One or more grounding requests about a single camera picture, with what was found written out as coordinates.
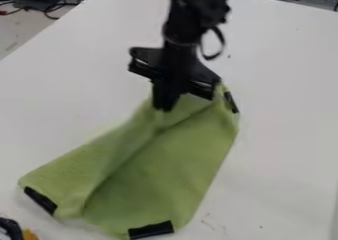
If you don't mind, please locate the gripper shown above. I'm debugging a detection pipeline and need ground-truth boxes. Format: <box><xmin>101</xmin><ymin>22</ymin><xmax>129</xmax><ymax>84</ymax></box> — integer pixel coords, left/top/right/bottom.
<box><xmin>127</xmin><ymin>40</ymin><xmax>223</xmax><ymax>113</ymax></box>

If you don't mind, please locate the green cloth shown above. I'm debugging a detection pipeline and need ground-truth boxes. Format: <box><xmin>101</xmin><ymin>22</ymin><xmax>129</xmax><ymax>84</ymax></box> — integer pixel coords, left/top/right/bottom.
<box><xmin>17</xmin><ymin>82</ymin><xmax>242</xmax><ymax>240</ymax></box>

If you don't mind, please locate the yellow toy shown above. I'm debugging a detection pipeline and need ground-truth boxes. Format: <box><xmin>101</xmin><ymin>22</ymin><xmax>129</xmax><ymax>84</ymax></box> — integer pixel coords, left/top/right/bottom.
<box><xmin>21</xmin><ymin>228</ymin><xmax>42</xmax><ymax>240</ymax></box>

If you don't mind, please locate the black tool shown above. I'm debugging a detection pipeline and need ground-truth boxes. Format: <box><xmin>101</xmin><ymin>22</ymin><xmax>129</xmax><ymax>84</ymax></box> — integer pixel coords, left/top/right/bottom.
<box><xmin>0</xmin><ymin>216</ymin><xmax>25</xmax><ymax>240</ymax></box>

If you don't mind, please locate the black cable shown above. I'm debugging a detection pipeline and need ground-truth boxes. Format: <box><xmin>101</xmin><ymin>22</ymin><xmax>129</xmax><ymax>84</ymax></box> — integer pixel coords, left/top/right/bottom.
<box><xmin>42</xmin><ymin>0</ymin><xmax>82</xmax><ymax>21</ymax></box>

